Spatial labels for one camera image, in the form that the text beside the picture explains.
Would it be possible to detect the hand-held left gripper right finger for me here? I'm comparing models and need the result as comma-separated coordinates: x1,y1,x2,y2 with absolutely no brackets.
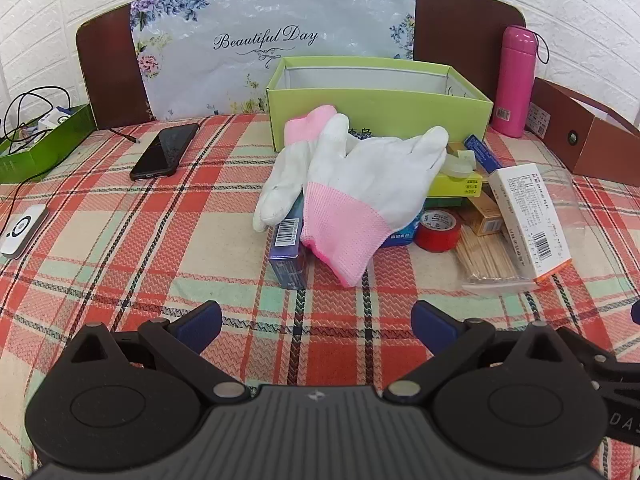
382,300,572,403

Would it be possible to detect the black smartphone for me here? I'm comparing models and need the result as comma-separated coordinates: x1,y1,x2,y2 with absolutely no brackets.
129,122,201,182

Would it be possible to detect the clear plastic container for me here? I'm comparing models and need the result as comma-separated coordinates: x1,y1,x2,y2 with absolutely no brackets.
542,167,588,241

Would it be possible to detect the bright blue small box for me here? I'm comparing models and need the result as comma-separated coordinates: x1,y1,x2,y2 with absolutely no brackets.
380,210,426,248

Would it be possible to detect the plaid blanket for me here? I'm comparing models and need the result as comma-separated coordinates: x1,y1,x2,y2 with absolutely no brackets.
0,112,640,480

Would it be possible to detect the yellow green flat box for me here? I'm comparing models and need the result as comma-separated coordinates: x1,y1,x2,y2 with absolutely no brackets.
425,170,483,198

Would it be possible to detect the red tape roll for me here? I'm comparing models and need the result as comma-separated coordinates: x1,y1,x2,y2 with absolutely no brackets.
414,208,463,253

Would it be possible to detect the black looped cable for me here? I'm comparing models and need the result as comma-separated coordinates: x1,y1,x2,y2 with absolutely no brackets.
0,87,71,147

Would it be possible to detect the white glove pink cuff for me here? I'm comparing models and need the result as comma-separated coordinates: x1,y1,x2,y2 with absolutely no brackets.
252,105,351,233
300,126,450,288

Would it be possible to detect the brown cardboard box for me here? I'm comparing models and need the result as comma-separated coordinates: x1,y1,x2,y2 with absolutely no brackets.
530,77,640,181

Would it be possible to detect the long gold box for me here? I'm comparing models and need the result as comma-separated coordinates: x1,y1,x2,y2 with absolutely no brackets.
457,195,503,237

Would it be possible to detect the white rounded device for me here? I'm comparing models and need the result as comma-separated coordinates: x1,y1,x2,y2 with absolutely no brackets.
0,205,50,260

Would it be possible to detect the long blue box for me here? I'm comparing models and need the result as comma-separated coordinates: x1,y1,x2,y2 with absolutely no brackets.
462,133,501,171

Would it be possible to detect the dark green box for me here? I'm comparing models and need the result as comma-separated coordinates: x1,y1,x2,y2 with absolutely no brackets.
0,103,96,184

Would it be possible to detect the white orange box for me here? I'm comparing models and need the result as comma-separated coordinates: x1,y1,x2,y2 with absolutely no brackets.
487,164,573,282

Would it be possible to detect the bag of wooden sticks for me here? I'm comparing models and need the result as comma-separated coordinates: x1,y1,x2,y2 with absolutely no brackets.
452,225,538,293

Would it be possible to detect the dark blue barcode box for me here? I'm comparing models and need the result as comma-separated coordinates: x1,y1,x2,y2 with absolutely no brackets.
266,202,307,290

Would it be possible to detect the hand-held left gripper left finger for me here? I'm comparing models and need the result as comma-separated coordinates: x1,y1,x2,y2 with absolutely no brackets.
67,301,251,402

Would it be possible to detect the brown wooden headboard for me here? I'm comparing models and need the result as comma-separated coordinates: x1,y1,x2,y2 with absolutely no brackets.
75,0,528,131

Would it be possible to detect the pink thermos bottle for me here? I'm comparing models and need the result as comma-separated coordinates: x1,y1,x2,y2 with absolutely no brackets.
489,25,551,138

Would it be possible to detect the floral printed plastic bag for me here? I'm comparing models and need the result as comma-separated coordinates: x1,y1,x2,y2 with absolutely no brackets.
129,0,418,122

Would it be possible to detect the clear tape roll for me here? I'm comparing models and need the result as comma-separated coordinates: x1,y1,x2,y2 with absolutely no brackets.
442,152,478,178

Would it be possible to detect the lime green cardboard box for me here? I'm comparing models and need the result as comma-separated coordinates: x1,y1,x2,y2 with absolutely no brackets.
265,56,495,153

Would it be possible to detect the white blue charger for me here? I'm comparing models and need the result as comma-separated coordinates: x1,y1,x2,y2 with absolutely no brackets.
41,106,77,129

